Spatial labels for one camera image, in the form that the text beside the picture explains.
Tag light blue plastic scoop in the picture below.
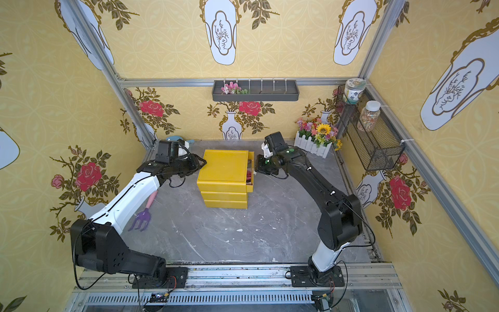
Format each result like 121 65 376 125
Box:
166 135 195 145

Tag pink artificial flowers in tray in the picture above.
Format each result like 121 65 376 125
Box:
220 81 249 95

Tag pink rose seed bag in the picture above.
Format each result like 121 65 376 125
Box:
246 169 253 184

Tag black wire mesh basket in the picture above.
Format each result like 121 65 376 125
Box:
337 85 405 171

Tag yellow top drawer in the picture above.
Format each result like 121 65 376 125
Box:
246 152 255 193

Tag small circuit board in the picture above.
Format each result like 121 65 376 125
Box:
149 292 170 304

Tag flower box white fence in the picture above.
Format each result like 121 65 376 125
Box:
294 118 343 158

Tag yellow three-drawer cabinet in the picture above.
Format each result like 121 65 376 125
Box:
197 149 250 209

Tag glass jar patterned lid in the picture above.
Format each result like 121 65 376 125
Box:
343 78 366 105

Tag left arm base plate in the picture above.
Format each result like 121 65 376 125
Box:
132 266 188 289

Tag purple pink garden rake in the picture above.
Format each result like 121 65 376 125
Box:
128 191 158 231

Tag grey wall tray shelf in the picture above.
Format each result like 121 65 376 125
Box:
212 79 300 102

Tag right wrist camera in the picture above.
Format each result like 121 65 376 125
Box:
261 132 288 159

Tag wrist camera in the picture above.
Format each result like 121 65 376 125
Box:
155 139 189 164
261 132 288 159

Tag clear jar white lid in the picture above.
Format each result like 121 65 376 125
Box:
357 100 381 132

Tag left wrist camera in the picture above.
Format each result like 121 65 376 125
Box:
155 139 189 164

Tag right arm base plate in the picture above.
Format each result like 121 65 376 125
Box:
289 266 345 288

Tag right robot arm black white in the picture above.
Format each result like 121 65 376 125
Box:
255 150 363 273

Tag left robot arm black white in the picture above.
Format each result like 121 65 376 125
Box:
70 153 207 283

